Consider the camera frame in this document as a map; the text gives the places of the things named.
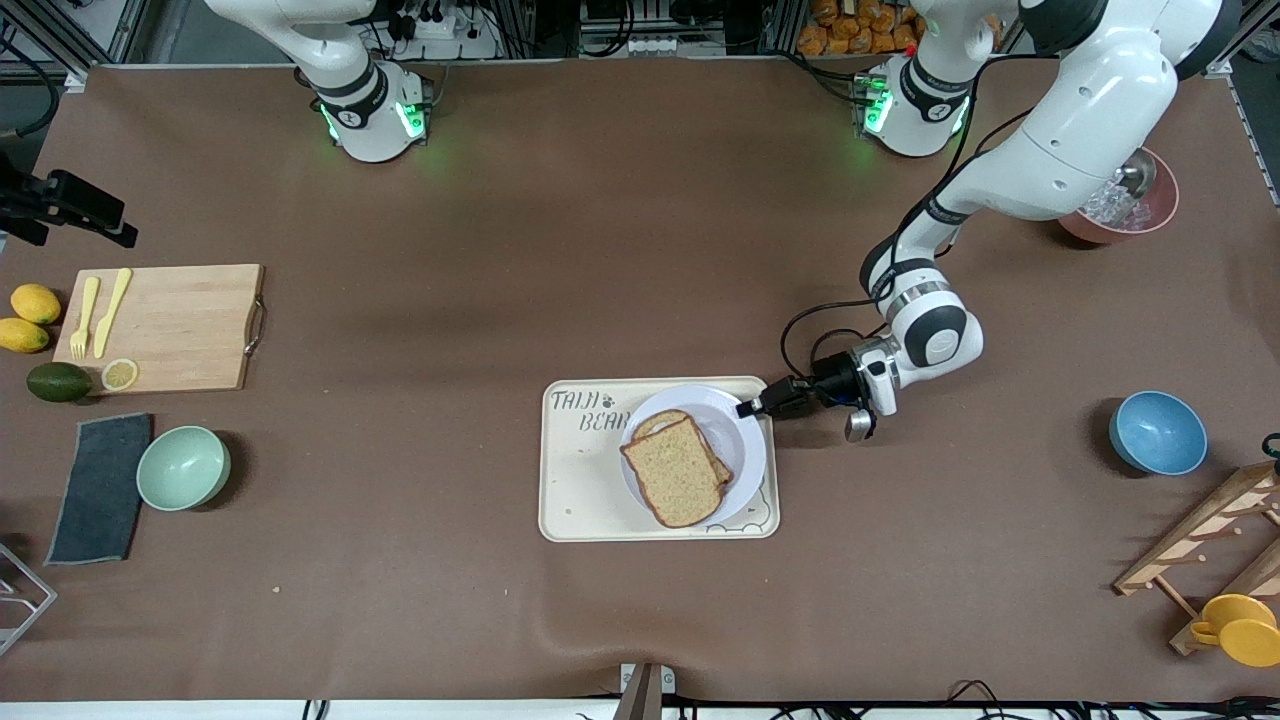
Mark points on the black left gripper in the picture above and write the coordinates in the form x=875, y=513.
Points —
x=826, y=382

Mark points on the lavender round plate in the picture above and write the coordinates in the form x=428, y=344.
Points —
x=740, y=450

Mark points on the brown bread slice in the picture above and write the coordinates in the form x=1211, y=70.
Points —
x=668, y=413
x=680, y=475

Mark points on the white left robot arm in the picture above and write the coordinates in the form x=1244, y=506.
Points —
x=1090, y=110

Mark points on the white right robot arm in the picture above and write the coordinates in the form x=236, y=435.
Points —
x=365, y=120

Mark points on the yellow lemon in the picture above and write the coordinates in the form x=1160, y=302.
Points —
x=36, y=304
x=22, y=335

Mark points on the yellow plastic knife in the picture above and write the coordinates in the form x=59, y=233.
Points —
x=112, y=310

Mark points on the yellow plastic fork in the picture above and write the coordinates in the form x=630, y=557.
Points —
x=86, y=315

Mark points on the wooden cutting board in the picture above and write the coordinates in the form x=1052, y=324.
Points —
x=190, y=330

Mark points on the lemon slice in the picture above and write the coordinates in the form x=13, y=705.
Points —
x=120, y=375

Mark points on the dark green avocado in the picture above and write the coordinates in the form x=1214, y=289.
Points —
x=58, y=382

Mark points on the cream bear print tray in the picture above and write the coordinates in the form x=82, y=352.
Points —
x=580, y=490

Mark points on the mint green bowl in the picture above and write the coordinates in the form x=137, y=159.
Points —
x=180, y=468

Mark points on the dark grey cloth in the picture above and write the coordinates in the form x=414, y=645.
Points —
x=100, y=490

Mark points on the blue bowl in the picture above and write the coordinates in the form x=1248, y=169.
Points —
x=1160, y=435

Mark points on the orange snack pile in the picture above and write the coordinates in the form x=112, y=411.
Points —
x=850, y=30

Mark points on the white power strip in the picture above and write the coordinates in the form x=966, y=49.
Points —
x=450, y=40
x=660, y=45

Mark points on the clear ice cube pile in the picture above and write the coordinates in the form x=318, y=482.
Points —
x=1115, y=205

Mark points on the metal scoop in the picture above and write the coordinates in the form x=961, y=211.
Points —
x=1138, y=172

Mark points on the pink bowl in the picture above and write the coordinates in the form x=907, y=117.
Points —
x=1162, y=205

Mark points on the wooden drying rack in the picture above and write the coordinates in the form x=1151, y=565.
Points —
x=1200, y=520

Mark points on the brown table mat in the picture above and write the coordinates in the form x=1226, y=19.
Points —
x=400, y=600

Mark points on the yellow cup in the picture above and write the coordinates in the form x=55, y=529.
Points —
x=1245, y=635

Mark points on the aluminium frame profile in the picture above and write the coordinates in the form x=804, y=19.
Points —
x=72, y=78
x=1218, y=70

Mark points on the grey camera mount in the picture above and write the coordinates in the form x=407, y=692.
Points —
x=645, y=695

